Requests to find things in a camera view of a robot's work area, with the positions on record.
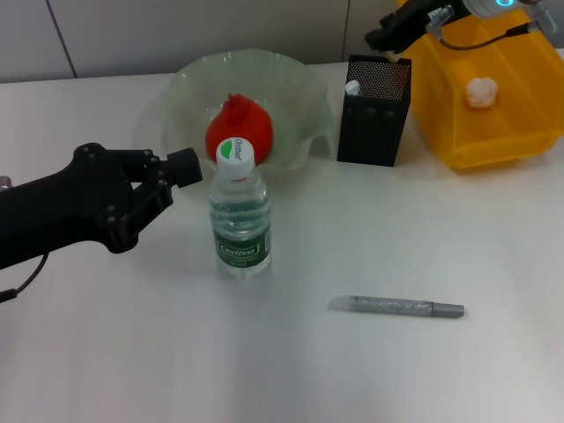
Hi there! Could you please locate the grey glitter pen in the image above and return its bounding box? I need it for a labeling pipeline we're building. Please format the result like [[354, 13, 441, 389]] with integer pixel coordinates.
[[328, 294, 466, 319]]

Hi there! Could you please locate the white paper ball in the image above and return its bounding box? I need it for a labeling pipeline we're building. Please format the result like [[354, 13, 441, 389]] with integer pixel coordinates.
[[465, 77, 499, 109]]

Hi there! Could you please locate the clear water bottle green label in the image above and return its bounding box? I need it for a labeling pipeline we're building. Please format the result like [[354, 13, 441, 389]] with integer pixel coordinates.
[[208, 137, 272, 281]]

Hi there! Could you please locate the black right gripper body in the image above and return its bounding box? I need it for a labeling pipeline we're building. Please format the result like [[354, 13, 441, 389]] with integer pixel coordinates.
[[390, 0, 476, 49]]

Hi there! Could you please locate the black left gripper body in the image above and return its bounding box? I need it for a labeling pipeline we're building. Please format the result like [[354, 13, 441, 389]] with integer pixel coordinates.
[[0, 141, 167, 271]]

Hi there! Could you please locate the red tomato-shaped object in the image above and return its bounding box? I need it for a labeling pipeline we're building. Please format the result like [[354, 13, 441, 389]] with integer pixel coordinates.
[[205, 92, 274, 164]]

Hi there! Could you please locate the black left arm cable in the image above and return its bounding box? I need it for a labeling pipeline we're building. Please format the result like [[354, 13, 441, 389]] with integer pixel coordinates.
[[0, 253, 49, 303]]

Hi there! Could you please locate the yellow plastic storage bin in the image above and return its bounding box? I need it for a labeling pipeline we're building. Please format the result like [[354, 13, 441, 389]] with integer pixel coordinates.
[[395, 0, 564, 174]]

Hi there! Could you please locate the black mesh pen holder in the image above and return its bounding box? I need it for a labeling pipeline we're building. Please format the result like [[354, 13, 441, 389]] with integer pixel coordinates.
[[337, 54, 413, 167]]

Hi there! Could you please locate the grey right arm cable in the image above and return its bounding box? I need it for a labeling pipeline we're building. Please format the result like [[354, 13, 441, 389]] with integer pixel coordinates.
[[426, 4, 555, 51]]

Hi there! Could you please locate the green glass fruit bowl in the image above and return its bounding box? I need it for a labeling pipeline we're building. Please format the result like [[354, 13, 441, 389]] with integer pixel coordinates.
[[160, 47, 334, 175]]

